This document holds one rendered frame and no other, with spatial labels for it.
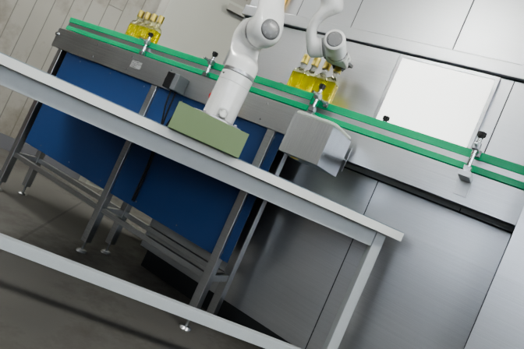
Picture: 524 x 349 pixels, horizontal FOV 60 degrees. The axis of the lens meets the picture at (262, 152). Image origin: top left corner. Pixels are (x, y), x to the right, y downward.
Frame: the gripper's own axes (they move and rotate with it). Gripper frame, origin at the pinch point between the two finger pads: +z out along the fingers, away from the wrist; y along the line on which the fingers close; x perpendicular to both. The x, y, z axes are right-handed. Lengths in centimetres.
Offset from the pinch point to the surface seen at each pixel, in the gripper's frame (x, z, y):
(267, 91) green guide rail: 23.9, -6.4, 23.9
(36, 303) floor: 132, -56, 54
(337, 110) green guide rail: 20.2, -5.4, -8.1
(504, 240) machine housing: 44, -7, -87
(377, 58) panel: -12.4, 10.1, -13.0
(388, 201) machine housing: 47, 5, -43
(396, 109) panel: 8.1, 5.7, -30.5
